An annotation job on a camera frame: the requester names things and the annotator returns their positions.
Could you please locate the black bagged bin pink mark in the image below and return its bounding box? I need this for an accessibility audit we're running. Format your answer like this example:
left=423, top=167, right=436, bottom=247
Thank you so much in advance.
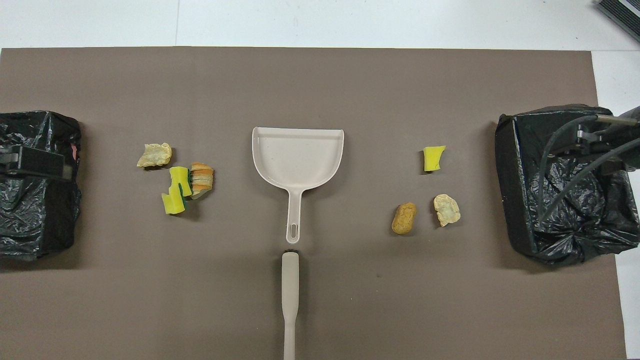
left=0, top=110, right=82, bottom=261

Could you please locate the pale crinkled bread piece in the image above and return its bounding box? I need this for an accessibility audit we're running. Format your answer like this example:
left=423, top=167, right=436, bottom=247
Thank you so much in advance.
left=433, top=194, right=462, bottom=227
left=136, top=142, right=173, bottom=169

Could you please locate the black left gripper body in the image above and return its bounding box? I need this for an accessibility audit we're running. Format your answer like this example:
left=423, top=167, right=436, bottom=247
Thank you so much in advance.
left=0, top=146, right=69, bottom=180

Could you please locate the brown bread nugget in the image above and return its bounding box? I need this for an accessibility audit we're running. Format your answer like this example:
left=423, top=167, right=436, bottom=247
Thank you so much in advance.
left=391, top=202, right=418, bottom=235

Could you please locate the striped brown bread piece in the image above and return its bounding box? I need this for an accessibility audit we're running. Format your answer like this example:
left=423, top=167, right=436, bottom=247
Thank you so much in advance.
left=189, top=162, right=215, bottom=200

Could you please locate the beige plastic dustpan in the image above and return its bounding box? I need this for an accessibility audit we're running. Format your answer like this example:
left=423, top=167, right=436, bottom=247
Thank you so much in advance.
left=251, top=126, right=345, bottom=245

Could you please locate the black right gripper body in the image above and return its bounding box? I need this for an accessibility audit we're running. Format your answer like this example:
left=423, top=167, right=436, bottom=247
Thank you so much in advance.
left=576, top=106, right=640, bottom=175

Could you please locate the yellow green sponge piece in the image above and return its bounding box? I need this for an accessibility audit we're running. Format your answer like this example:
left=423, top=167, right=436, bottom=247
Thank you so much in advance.
left=161, top=184, right=187, bottom=216

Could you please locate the beige brush with black bristles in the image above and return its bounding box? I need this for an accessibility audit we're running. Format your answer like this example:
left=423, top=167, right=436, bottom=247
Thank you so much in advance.
left=281, top=248, right=301, bottom=360

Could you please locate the black ribbed object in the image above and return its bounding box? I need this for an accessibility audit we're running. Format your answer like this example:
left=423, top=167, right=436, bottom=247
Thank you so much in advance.
left=597, top=0, right=640, bottom=43

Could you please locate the brown table mat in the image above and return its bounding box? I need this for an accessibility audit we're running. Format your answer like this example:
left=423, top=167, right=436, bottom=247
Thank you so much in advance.
left=0, top=46, right=627, bottom=360

